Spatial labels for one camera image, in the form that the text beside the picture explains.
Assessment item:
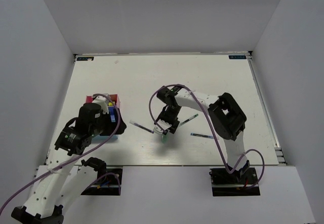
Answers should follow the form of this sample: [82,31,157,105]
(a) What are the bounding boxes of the purple ink pen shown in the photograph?
[129,120,154,133]

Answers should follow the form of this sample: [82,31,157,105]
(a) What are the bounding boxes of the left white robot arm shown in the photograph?
[11,100,126,223]

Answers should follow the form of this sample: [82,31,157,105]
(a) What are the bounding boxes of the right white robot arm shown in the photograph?
[153,84,250,183]

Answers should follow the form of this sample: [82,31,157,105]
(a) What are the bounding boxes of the pink blue tiered organizer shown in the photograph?
[86,94,125,144]

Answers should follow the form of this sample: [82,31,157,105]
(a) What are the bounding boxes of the blue ink pen right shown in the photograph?
[190,132,214,139]

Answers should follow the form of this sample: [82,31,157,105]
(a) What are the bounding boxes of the green ink clear pen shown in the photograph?
[179,114,198,126]

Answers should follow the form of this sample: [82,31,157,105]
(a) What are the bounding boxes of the left table corner label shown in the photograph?
[76,57,94,61]

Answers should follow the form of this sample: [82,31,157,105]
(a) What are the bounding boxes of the table corner label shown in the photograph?
[76,57,94,61]
[228,55,247,60]

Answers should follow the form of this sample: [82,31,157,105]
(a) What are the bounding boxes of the right table corner label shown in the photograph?
[228,55,247,60]

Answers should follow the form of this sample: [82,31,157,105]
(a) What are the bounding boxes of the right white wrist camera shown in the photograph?
[153,119,171,135]

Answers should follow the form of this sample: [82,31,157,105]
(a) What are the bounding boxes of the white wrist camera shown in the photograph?
[153,119,171,135]
[92,96,109,114]

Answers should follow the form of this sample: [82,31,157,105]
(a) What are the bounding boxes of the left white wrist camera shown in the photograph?
[92,96,109,114]

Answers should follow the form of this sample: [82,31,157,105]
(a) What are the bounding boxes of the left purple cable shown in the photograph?
[0,93,122,211]

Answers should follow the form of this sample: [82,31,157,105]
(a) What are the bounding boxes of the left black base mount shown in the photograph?
[81,167,123,196]

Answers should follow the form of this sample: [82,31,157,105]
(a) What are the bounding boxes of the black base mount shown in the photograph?
[209,167,261,197]
[81,167,123,196]

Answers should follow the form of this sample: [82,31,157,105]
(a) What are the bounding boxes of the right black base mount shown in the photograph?
[209,167,261,197]

